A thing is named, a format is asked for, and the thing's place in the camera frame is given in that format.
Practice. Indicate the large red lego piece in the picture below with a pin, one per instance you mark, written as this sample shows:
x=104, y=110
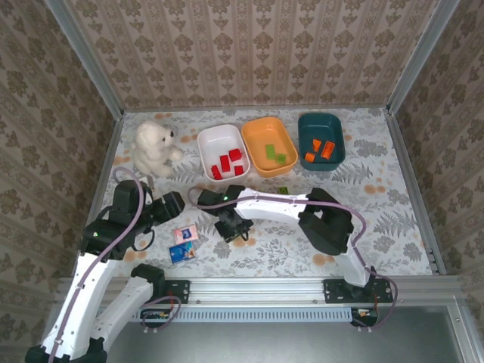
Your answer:
x=225, y=163

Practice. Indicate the wide red lego brick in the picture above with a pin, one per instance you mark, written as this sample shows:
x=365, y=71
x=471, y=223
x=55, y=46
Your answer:
x=235, y=154

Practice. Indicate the green lego brick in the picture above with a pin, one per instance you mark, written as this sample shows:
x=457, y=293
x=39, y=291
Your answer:
x=270, y=151
x=280, y=159
x=283, y=190

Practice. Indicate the large orange lego brick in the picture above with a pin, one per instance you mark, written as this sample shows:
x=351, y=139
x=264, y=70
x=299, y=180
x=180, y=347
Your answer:
x=327, y=148

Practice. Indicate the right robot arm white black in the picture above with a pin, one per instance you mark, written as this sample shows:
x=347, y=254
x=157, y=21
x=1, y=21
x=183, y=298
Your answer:
x=272, y=206

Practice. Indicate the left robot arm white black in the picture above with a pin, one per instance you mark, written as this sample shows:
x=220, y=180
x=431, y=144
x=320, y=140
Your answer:
x=90, y=287

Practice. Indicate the pink tissue pack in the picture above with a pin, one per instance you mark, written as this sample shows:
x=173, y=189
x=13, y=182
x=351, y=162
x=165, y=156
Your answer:
x=186, y=233

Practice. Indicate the blue tissue pack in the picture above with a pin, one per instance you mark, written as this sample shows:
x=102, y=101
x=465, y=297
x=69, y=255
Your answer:
x=182, y=252

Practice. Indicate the small red lego brick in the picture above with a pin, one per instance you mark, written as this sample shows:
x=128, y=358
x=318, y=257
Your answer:
x=216, y=171

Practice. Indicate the white teddy bear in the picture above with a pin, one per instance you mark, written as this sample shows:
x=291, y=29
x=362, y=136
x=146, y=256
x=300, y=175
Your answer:
x=151, y=147

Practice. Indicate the white plastic container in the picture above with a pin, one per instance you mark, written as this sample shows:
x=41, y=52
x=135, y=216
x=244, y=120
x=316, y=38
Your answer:
x=219, y=141

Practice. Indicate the orange plastic container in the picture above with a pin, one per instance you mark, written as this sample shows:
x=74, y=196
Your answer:
x=261, y=136

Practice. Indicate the teal plastic container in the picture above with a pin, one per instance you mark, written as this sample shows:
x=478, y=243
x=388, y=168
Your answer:
x=321, y=125

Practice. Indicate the wide aluminium base rail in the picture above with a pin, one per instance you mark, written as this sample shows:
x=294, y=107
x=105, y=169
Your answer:
x=257, y=289

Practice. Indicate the aluminium side rail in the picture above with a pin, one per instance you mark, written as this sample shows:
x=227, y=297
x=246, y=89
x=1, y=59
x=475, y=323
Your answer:
x=401, y=151
x=110, y=151

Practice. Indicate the thin aluminium rail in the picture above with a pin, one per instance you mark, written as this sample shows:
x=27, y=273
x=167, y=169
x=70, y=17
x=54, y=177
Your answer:
x=257, y=109

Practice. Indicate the aluminium frame post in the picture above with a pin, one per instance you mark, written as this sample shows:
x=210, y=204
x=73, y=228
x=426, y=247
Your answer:
x=85, y=56
x=421, y=56

